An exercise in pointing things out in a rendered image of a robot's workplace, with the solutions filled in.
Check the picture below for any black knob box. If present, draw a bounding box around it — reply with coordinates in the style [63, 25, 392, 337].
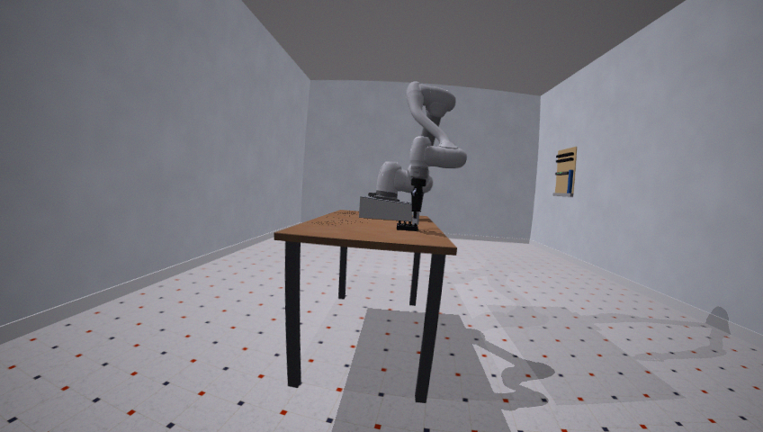
[397, 220, 418, 231]

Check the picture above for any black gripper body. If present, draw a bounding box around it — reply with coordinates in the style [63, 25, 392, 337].
[411, 178, 426, 197]

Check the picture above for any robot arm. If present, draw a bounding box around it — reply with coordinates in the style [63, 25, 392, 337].
[368, 82, 467, 202]

